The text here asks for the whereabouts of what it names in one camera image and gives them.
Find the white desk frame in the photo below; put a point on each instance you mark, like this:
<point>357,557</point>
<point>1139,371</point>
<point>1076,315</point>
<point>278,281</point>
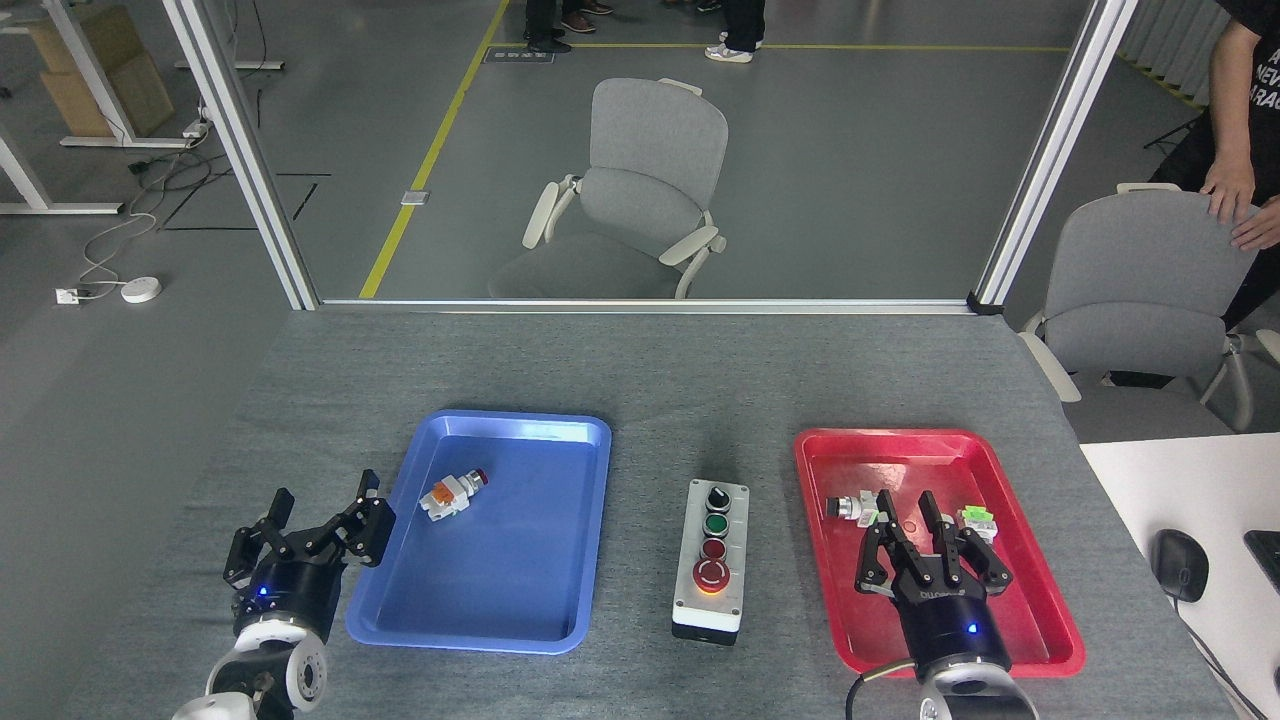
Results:
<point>30,190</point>
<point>80,55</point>

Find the silver aluminium post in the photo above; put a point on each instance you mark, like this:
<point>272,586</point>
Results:
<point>240,150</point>
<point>1050,150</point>

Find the grey control box with buttons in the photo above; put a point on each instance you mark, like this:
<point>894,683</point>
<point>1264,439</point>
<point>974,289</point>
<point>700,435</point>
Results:
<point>710,605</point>

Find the metal floor plate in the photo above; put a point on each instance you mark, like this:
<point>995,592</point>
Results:
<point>415,197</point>

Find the person's left hand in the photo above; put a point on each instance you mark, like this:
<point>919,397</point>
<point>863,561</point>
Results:
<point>1260,228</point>

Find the black computer mouse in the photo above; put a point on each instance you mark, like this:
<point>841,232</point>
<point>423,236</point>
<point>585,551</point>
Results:
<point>1180,565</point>

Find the white round floor device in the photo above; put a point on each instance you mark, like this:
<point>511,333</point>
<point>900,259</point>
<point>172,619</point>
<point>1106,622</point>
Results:
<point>141,290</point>

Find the black selector switch green block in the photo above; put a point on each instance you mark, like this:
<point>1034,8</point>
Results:
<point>852,508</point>

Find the person in black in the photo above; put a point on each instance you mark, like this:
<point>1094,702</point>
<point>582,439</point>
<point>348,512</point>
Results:
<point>1250,100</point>

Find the red plastic tray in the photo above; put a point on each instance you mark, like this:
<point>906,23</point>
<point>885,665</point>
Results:
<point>830,580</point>

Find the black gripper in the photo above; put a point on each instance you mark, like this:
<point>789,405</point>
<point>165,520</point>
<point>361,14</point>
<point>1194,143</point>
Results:
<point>290,595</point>
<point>950,625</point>

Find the person's right hand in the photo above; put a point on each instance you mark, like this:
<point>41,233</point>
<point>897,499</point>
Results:
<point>1228,190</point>

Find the white wall socket block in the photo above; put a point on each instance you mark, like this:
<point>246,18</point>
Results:
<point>67,296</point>

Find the red push button orange block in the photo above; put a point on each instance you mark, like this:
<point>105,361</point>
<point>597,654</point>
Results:
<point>448,495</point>

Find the brown cardboard box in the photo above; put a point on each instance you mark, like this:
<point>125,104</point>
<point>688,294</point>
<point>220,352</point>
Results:
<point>130,80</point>

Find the silver aluminium rail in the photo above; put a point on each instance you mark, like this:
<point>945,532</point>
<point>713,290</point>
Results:
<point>640,305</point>

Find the grey office chair white armrests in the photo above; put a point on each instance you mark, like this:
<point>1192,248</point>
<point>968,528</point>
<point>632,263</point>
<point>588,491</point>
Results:
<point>645,150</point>
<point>1140,270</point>

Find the person with black shoes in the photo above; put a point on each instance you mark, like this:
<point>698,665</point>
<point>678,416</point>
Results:
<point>540,20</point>

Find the green push button switch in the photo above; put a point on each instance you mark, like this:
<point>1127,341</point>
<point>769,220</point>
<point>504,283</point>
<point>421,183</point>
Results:
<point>980,518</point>

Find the person with white shoes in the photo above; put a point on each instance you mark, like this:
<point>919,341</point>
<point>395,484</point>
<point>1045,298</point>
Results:
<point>742,25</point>

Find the blue plastic tray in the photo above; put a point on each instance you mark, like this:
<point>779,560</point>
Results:
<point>500,590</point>

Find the white desk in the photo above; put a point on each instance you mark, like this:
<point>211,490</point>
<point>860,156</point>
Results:
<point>1150,480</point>

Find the white power strip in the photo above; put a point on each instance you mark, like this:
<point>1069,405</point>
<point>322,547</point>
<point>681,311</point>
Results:
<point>196,127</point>

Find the person with brown shoes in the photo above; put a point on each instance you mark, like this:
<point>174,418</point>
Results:
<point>580,22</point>

